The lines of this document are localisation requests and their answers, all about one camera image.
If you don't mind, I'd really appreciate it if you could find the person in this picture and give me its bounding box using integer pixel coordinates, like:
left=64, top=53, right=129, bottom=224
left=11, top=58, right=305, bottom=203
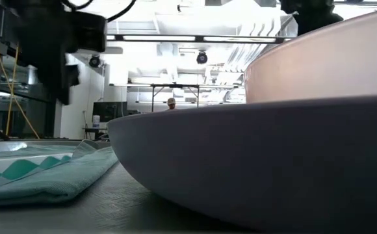
left=165, top=97, right=178, bottom=111

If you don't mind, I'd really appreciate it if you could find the teal cloth napkin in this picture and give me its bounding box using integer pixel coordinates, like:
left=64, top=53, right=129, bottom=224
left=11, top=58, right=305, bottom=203
left=0, top=139, right=120, bottom=209

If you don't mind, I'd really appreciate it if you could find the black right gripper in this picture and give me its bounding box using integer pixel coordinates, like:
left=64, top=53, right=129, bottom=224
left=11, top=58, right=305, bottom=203
left=279, top=0, right=345, bottom=36

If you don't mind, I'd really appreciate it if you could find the black-legged background table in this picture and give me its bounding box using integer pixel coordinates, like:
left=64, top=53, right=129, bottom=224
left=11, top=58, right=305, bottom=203
left=149, top=83, right=201, bottom=112

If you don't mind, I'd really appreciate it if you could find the black monitor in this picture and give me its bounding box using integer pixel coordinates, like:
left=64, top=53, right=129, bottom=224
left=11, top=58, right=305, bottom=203
left=92, top=101, right=128, bottom=123

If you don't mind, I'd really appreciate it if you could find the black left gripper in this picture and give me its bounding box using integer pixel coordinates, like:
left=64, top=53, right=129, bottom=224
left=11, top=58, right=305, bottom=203
left=12, top=0, right=81, bottom=105

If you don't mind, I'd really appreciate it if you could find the yellow extension cable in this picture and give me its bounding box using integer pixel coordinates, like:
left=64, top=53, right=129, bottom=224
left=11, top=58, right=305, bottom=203
left=0, top=0, right=40, bottom=140
left=5, top=45, right=20, bottom=137

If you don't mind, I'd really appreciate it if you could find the pink translucent bowl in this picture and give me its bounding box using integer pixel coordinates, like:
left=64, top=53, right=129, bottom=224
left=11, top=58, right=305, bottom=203
left=243, top=6, right=377, bottom=105

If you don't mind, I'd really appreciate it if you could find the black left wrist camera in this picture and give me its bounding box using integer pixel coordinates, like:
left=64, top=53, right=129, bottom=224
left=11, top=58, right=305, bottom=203
left=76, top=11, right=107, bottom=53

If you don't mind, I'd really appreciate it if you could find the lavender plastic plate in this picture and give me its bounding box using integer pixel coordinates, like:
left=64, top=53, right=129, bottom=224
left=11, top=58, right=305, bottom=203
left=106, top=95, right=377, bottom=234

